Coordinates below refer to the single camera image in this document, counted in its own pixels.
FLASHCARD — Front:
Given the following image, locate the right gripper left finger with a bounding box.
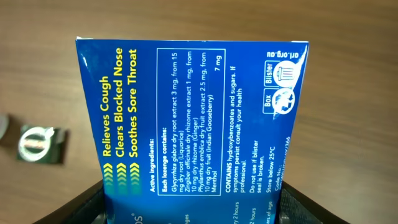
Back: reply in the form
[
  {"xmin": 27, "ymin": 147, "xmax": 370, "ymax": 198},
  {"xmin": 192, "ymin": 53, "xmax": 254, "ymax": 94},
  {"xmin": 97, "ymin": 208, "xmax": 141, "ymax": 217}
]
[{"xmin": 34, "ymin": 180, "xmax": 106, "ymax": 224}]

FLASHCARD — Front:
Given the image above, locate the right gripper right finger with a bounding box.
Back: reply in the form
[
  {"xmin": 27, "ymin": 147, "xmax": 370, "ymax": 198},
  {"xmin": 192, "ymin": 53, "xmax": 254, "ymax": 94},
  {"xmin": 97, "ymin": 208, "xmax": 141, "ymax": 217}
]
[{"xmin": 278, "ymin": 181, "xmax": 348, "ymax": 224}]

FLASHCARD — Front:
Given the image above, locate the blue lozenge box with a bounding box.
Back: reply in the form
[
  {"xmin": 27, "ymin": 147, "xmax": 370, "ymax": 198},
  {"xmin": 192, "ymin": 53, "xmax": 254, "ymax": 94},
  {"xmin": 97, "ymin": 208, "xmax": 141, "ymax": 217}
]
[{"xmin": 76, "ymin": 38, "xmax": 310, "ymax": 224}]

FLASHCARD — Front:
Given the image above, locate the white glue bottle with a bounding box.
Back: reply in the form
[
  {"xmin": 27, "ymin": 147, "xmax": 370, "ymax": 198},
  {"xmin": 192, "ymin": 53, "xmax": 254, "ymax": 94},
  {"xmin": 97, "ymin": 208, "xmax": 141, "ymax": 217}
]
[{"xmin": 0, "ymin": 114, "xmax": 9, "ymax": 139}]

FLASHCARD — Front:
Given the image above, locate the green Zam-Buk box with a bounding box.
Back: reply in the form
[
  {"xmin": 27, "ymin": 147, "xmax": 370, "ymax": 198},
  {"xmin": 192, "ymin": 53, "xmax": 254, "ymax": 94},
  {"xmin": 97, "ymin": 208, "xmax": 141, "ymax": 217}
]
[{"xmin": 17, "ymin": 125, "xmax": 67, "ymax": 164}]

